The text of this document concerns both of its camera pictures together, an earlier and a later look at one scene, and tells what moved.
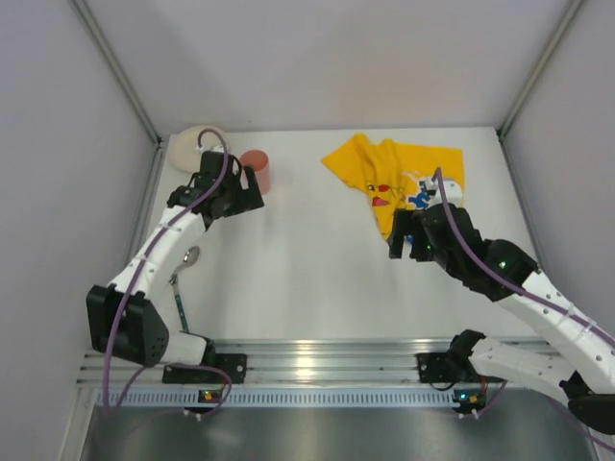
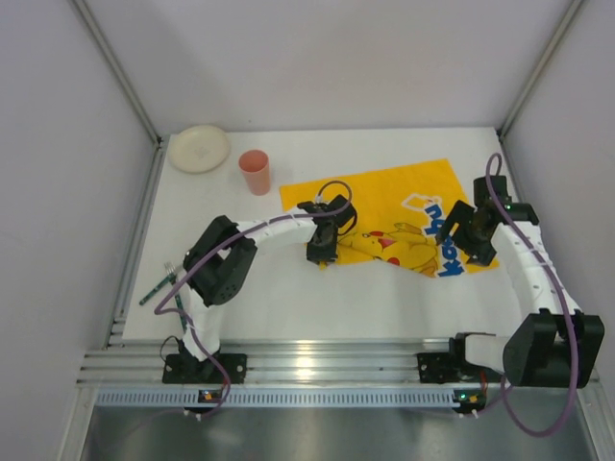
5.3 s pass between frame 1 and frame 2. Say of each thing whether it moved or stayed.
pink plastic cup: stayed
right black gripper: moved
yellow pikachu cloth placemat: moved
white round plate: stayed
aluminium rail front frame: stayed
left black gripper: moved
